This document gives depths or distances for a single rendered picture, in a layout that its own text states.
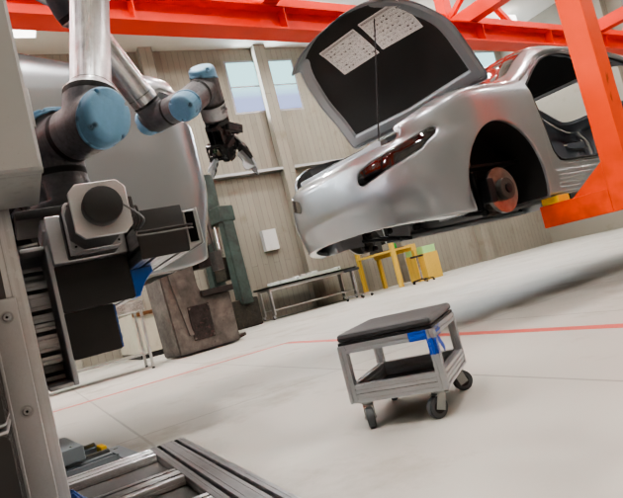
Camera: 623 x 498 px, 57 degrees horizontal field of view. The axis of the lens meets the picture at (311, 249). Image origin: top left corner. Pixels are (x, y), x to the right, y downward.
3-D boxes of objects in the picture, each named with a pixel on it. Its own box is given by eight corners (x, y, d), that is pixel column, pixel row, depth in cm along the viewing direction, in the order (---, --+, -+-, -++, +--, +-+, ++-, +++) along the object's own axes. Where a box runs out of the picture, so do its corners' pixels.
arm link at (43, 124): (66, 181, 139) (54, 126, 140) (102, 163, 132) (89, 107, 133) (19, 180, 129) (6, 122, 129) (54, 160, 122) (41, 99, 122)
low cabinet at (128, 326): (204, 337, 1223) (195, 301, 1227) (235, 334, 1038) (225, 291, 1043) (123, 359, 1145) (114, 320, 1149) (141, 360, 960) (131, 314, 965)
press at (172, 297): (169, 363, 748) (126, 174, 763) (155, 361, 856) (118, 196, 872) (262, 336, 802) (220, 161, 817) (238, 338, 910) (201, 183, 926)
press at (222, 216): (249, 325, 1272) (215, 180, 1292) (268, 322, 1177) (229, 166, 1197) (213, 335, 1231) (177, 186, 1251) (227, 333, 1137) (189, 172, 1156)
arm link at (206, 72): (180, 73, 156) (194, 62, 163) (192, 112, 163) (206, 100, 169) (206, 71, 154) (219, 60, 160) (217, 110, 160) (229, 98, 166)
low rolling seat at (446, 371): (389, 398, 240) (369, 318, 242) (476, 384, 226) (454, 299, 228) (356, 432, 201) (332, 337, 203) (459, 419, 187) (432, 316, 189)
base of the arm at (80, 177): (107, 202, 127) (97, 158, 127) (33, 212, 120) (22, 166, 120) (99, 216, 140) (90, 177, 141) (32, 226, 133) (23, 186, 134)
